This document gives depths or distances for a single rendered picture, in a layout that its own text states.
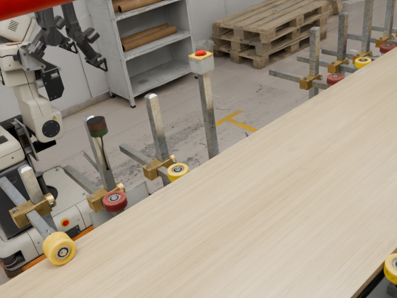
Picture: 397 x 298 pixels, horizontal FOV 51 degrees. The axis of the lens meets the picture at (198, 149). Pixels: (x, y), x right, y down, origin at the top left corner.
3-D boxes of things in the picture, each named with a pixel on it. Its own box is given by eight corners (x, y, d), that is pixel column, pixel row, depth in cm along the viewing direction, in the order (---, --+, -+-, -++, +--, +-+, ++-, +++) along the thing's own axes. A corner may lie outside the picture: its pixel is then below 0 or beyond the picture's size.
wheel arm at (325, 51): (321, 55, 262) (321, 48, 260) (324, 53, 264) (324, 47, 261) (387, 68, 232) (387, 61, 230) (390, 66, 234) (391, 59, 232)
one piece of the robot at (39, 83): (44, 104, 225) (30, 67, 213) (25, 92, 244) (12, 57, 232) (70, 94, 233) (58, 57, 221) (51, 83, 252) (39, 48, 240)
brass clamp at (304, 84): (298, 88, 217) (298, 78, 215) (313, 79, 224) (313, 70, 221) (308, 90, 213) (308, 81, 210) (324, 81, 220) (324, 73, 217)
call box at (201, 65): (191, 74, 166) (188, 55, 162) (204, 68, 169) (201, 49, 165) (202, 77, 161) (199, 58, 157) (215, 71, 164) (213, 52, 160)
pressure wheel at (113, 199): (106, 222, 149) (97, 197, 143) (124, 211, 153) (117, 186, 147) (117, 232, 143) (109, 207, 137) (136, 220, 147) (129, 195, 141)
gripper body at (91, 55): (94, 52, 231) (85, 42, 226) (103, 56, 224) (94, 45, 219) (85, 60, 229) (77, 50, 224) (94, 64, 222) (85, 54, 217)
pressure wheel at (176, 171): (171, 200, 155) (165, 175, 149) (172, 187, 161) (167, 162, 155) (192, 198, 154) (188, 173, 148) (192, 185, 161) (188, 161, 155)
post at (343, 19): (334, 96, 242) (338, 13, 217) (338, 94, 244) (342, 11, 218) (339, 97, 239) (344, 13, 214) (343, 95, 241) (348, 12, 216)
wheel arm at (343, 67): (296, 62, 247) (296, 55, 245) (299, 60, 249) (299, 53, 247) (363, 77, 218) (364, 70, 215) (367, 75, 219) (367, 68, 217)
